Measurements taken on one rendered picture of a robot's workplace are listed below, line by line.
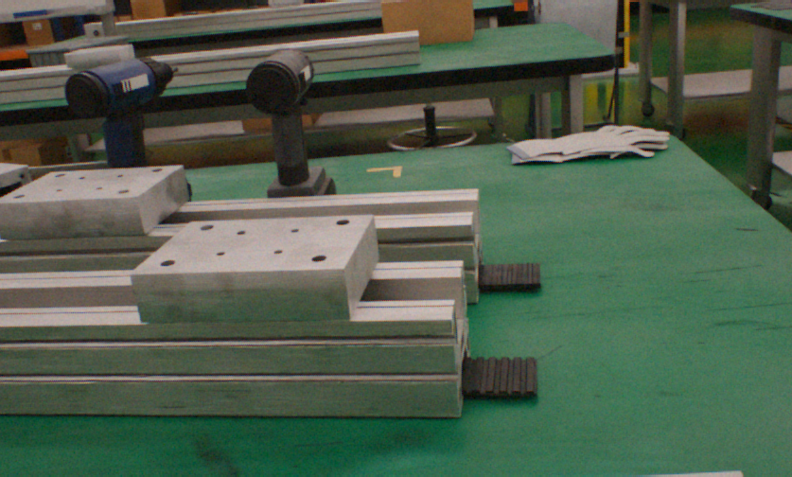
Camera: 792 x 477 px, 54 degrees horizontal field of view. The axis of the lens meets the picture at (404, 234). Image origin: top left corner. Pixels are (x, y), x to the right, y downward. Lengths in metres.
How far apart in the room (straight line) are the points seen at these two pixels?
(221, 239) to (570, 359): 0.29
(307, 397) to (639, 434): 0.24
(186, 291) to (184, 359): 0.06
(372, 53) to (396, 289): 1.71
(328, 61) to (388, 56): 0.17
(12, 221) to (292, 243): 0.37
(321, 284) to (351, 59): 1.79
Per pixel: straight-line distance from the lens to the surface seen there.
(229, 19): 4.22
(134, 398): 0.65
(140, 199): 0.80
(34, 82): 2.54
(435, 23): 2.73
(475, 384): 0.61
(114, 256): 0.84
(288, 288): 0.55
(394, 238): 0.73
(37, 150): 4.86
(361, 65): 2.30
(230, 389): 0.62
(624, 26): 6.41
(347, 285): 0.54
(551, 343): 0.68
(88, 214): 0.83
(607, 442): 0.56
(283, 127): 0.94
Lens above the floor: 1.11
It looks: 20 degrees down
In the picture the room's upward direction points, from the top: 6 degrees counter-clockwise
